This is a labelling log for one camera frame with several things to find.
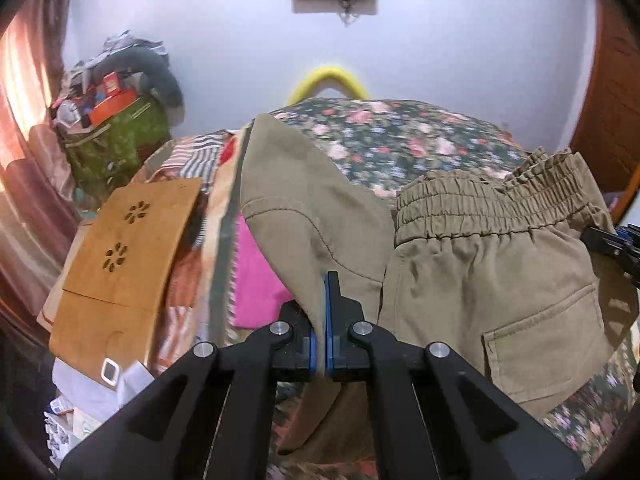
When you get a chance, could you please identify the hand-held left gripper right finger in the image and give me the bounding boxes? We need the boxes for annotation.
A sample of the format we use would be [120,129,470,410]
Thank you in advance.
[324,272,587,480]

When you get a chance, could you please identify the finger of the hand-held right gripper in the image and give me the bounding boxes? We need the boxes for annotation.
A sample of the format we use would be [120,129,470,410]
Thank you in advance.
[580,226,626,259]
[617,227,640,289]

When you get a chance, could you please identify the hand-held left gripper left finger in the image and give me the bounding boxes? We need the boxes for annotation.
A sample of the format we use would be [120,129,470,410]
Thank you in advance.
[60,302,317,480]

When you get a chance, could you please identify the khaki pants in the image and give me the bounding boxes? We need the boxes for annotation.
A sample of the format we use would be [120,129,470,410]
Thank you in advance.
[240,112,629,457]

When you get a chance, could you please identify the pink cloth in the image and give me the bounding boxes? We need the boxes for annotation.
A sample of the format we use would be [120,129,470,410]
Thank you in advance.
[234,215,292,331]

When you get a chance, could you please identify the dark floral bedspread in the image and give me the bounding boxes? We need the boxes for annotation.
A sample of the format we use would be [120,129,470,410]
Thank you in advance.
[207,97,640,480]

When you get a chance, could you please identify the small white device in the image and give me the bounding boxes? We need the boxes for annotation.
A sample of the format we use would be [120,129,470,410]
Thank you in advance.
[100,357,124,386]

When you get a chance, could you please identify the wooden lap table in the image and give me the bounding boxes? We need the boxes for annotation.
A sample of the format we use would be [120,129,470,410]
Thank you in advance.
[49,177,204,387]

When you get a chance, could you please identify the printed fleece blanket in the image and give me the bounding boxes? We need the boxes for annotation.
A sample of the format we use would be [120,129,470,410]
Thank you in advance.
[135,129,251,377]

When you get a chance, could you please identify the white crumpled cloth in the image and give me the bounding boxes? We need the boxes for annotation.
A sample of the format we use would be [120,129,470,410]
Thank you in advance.
[52,357,157,427]

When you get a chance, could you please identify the yellow foam arch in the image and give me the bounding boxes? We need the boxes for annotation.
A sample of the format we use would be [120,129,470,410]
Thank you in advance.
[288,64,371,107]

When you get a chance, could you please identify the green patterned bag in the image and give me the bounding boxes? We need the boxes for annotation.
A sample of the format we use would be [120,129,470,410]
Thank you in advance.
[62,97,172,202]

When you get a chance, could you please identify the orange box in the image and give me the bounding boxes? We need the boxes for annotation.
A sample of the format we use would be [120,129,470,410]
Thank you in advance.
[88,91,137,125]

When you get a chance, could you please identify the pile of grey white clothes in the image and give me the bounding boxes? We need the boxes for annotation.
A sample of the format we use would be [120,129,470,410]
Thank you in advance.
[69,30,167,77]

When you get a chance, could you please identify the pink curtain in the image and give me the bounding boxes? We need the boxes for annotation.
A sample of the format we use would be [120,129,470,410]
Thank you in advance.
[0,0,82,173]

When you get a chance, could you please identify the wooden door frame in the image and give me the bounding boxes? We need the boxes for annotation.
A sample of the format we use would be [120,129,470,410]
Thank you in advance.
[569,0,640,197]

